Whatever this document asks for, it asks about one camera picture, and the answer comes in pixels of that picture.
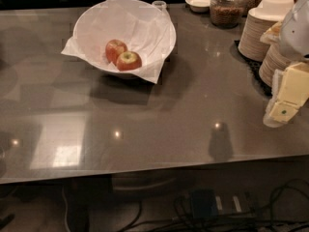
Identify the red-green apple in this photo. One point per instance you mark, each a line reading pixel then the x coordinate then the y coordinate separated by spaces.
pixel 129 60

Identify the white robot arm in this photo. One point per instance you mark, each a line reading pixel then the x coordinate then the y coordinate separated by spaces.
pixel 294 34

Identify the large white bowl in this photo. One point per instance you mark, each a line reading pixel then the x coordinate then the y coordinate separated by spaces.
pixel 96 20

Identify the red apple at back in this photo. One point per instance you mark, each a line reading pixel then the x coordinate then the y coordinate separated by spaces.
pixel 114 49

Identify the black mat under plates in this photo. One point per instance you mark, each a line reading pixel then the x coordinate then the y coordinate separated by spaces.
pixel 254 68

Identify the tall stack paper plates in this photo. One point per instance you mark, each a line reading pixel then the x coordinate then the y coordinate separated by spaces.
pixel 259 19

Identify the glass jar with cereal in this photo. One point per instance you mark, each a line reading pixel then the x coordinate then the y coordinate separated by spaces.
pixel 227 13

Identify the small white dish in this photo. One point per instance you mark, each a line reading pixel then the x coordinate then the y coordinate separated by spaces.
pixel 198 6

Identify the black power box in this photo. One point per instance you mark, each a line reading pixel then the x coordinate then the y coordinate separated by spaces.
pixel 203 203

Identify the white paper liner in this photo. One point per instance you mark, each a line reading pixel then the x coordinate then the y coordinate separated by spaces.
pixel 145 33

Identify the small clear glass cup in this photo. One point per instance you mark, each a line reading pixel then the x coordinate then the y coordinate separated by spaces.
pixel 161 5

